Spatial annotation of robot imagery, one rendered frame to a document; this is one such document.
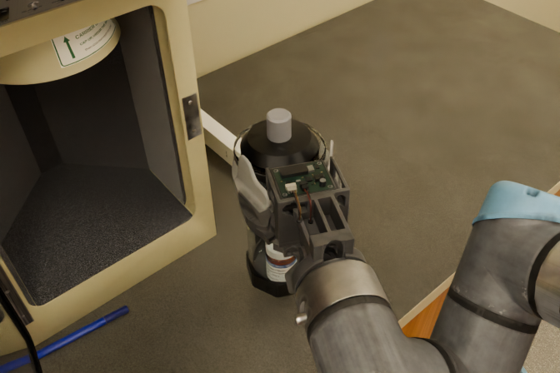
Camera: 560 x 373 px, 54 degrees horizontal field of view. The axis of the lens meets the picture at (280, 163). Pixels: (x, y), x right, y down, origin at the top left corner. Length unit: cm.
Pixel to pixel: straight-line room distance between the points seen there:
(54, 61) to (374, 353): 43
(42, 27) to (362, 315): 40
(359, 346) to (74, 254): 52
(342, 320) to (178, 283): 47
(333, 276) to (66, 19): 36
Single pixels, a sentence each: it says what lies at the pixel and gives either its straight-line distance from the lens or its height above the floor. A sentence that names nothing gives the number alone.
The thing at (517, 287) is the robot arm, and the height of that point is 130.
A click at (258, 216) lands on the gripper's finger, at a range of 57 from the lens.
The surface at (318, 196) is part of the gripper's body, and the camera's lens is 51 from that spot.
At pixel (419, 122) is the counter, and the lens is 116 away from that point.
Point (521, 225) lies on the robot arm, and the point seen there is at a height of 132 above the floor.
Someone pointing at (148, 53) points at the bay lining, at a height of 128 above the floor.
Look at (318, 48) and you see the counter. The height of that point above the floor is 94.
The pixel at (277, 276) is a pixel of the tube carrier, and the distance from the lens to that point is 74.
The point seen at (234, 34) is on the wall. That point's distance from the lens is 132.
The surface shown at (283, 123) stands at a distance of 60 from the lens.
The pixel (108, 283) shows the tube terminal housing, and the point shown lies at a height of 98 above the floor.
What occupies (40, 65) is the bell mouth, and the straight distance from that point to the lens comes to 63.
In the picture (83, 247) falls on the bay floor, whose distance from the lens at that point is 85.
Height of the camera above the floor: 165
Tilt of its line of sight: 44 degrees down
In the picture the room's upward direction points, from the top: straight up
